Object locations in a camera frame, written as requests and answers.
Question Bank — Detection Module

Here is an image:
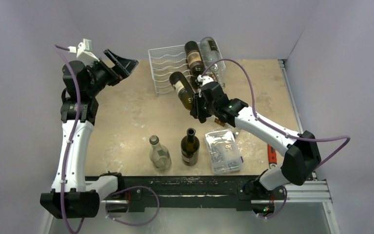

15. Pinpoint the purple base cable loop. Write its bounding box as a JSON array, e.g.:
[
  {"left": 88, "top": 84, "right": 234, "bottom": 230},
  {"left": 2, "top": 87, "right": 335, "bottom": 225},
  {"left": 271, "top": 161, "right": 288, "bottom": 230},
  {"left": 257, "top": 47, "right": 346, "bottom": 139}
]
[{"left": 105, "top": 186, "right": 161, "bottom": 227}]

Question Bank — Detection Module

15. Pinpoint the olive green wine bottle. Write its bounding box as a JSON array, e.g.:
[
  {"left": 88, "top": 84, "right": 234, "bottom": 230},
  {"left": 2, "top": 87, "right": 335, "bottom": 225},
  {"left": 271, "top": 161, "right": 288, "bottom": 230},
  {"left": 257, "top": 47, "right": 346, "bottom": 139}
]
[{"left": 185, "top": 41, "right": 205, "bottom": 77}]

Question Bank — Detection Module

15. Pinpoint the small clear bottle in rack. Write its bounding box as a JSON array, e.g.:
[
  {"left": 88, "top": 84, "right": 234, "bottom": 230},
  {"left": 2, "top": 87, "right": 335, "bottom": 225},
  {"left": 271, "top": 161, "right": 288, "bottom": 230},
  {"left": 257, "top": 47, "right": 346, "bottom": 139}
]
[{"left": 207, "top": 72, "right": 225, "bottom": 88}]

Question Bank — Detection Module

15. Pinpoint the clear plastic screw box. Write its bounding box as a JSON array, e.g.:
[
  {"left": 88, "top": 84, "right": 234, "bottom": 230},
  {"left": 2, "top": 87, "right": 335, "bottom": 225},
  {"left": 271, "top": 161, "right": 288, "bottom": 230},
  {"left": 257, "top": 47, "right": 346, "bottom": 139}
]
[{"left": 205, "top": 130, "right": 243, "bottom": 175}]

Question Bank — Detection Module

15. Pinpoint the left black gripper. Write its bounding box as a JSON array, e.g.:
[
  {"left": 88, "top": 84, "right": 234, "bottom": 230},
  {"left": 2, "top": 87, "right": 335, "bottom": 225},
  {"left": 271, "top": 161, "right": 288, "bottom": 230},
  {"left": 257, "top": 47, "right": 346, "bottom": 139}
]
[{"left": 86, "top": 49, "right": 137, "bottom": 97}]

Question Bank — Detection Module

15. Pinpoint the white wire wine rack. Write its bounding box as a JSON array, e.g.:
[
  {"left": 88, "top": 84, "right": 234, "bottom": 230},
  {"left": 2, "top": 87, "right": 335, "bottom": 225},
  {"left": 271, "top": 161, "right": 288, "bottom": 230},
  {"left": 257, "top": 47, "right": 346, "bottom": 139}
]
[{"left": 148, "top": 44, "right": 226, "bottom": 95}]

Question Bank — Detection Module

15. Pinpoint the dark brown wine bottle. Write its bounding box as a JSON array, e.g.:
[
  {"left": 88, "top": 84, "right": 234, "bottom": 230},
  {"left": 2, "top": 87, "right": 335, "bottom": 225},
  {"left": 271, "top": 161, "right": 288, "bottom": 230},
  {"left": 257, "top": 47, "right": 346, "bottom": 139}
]
[{"left": 181, "top": 128, "right": 200, "bottom": 166}]

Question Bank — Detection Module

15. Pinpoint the red handled adjustable wrench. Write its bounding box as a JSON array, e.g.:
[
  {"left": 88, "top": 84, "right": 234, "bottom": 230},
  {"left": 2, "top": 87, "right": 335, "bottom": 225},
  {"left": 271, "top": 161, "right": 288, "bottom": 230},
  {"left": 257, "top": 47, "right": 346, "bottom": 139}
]
[{"left": 267, "top": 144, "right": 277, "bottom": 169}]

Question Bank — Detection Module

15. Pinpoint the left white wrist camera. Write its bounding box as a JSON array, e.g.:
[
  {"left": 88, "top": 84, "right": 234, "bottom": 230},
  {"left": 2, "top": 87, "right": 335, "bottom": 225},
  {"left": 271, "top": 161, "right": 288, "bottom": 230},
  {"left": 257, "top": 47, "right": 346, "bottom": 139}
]
[{"left": 67, "top": 39, "right": 100, "bottom": 66}]

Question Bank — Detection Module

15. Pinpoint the dark bottle lying in rack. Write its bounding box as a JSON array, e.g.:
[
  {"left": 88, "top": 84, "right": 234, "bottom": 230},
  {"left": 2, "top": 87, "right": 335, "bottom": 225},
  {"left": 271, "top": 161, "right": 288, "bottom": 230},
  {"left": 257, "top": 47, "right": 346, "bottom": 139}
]
[{"left": 189, "top": 76, "right": 199, "bottom": 92}]

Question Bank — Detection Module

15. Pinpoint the dark green wine bottle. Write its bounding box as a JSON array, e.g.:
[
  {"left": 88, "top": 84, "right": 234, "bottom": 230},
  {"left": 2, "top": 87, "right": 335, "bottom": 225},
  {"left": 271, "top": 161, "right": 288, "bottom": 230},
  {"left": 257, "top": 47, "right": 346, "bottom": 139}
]
[{"left": 169, "top": 72, "right": 195, "bottom": 111}]

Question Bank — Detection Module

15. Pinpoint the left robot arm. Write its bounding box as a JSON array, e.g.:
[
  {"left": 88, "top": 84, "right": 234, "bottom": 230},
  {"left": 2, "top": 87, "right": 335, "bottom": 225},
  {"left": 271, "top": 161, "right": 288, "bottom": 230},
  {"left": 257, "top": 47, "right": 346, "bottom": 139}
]
[{"left": 40, "top": 49, "right": 139, "bottom": 219}]

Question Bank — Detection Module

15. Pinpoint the short clear glass bottle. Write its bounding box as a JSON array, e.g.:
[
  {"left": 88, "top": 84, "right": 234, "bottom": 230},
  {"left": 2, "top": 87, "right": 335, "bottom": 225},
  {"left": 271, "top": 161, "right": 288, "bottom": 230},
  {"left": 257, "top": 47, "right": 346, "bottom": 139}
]
[{"left": 149, "top": 135, "right": 171, "bottom": 171}]

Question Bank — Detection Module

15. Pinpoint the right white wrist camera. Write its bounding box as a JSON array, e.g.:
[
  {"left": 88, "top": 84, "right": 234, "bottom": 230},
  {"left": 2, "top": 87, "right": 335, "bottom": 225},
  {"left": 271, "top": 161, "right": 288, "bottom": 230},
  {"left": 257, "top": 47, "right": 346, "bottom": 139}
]
[{"left": 197, "top": 75, "right": 214, "bottom": 87}]

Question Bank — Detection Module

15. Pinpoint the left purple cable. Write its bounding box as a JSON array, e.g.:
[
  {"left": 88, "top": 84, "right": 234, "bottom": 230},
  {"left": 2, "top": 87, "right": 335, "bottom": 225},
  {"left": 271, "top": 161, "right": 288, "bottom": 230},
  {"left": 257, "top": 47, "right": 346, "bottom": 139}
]
[{"left": 54, "top": 44, "right": 85, "bottom": 234}]

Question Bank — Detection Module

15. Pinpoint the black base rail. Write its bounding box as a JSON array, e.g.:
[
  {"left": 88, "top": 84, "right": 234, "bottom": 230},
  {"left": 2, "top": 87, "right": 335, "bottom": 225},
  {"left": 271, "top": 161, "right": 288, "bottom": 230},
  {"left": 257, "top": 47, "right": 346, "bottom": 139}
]
[{"left": 103, "top": 175, "right": 284, "bottom": 213}]

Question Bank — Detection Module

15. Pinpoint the square clear liquor bottle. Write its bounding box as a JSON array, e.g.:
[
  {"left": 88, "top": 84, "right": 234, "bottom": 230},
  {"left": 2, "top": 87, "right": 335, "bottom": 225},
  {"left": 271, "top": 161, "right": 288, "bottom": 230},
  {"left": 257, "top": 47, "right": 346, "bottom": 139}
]
[{"left": 213, "top": 118, "right": 241, "bottom": 136}]

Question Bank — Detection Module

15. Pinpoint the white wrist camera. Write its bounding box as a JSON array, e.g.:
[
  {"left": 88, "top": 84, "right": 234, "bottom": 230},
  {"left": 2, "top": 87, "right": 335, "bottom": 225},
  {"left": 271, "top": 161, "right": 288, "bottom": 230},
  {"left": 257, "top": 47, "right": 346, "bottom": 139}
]
[
  {"left": 197, "top": 75, "right": 214, "bottom": 87},
  {"left": 67, "top": 39, "right": 100, "bottom": 66}
]

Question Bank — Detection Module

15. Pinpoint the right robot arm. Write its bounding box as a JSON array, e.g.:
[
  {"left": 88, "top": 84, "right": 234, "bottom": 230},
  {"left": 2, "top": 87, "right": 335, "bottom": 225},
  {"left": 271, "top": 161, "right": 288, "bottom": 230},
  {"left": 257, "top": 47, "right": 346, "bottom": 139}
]
[{"left": 190, "top": 81, "right": 321, "bottom": 198}]

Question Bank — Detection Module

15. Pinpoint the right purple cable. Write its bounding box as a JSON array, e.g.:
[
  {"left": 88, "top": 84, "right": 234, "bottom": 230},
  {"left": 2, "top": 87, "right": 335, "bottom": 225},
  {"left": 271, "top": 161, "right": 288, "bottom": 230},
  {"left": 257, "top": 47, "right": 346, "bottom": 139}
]
[{"left": 201, "top": 58, "right": 351, "bottom": 220}]

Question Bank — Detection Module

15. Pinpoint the clear glass wine bottle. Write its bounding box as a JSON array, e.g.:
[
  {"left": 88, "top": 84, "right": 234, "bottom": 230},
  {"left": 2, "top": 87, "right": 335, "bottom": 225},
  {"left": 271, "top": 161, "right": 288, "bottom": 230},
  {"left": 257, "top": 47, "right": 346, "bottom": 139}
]
[{"left": 200, "top": 37, "right": 226, "bottom": 82}]

